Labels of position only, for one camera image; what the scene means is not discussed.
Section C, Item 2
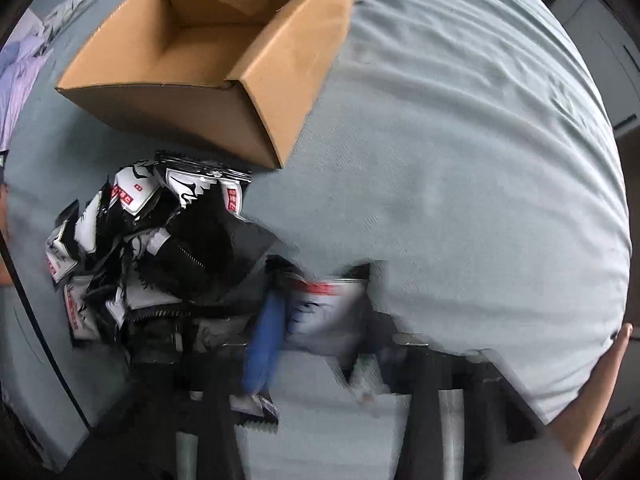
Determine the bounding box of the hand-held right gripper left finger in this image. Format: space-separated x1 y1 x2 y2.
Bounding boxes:
175 282 291 480

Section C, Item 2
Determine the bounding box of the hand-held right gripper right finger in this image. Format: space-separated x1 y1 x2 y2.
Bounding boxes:
352 327 547 480

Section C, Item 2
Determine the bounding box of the black white snack packet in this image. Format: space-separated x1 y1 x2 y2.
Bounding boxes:
229 392 281 433
280 260 375 357

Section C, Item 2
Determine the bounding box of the pile of black white packets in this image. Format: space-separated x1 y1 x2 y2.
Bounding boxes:
45 149 281 361

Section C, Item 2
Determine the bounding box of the brown cardboard box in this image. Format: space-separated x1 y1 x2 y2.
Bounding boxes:
54 0 361 171

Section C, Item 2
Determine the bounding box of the blue-grey bedsheet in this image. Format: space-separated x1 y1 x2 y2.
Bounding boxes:
0 0 632 480

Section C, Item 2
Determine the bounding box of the lavender cloth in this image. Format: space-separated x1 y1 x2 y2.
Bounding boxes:
0 25 53 147

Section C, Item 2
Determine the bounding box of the white cabinet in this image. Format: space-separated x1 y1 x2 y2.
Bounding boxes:
545 0 640 137

